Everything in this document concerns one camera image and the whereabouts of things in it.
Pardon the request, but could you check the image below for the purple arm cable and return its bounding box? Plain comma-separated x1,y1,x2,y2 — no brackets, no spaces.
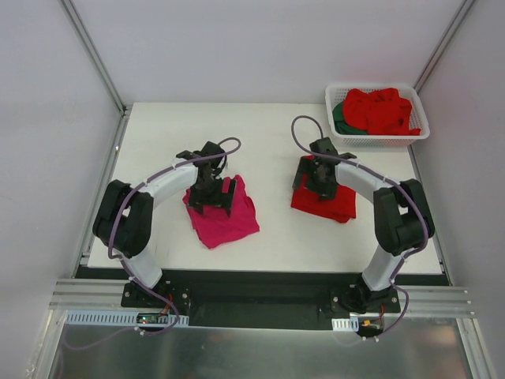
290,115,432,338
62,137,242,350

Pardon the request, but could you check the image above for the pink t shirt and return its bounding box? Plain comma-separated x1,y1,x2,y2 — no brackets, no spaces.
182,174,260,249

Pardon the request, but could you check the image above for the aluminium frame rail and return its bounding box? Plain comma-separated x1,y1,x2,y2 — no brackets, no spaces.
50,280,476,330

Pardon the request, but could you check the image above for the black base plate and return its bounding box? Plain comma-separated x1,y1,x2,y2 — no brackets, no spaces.
75,266,452,331

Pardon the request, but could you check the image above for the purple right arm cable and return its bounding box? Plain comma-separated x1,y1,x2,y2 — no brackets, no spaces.
290,115,432,338

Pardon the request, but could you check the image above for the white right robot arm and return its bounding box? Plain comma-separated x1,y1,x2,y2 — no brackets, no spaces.
291,137,435,314

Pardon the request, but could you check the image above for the red crumpled t shirt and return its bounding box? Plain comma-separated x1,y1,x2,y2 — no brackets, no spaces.
343,88,421,136

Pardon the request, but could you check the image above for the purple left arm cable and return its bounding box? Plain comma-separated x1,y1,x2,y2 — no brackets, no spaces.
62,137,242,350

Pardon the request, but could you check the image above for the green t shirt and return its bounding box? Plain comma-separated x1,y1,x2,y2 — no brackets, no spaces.
332,102,367,135

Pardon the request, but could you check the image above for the white plastic laundry basket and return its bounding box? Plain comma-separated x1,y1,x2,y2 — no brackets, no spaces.
325,84,430,148

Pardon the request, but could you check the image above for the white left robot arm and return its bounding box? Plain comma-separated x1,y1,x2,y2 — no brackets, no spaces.
92,137,241,310

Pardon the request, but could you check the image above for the red t shirt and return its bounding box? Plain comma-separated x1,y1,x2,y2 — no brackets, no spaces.
290,156,357,223
343,88,421,136

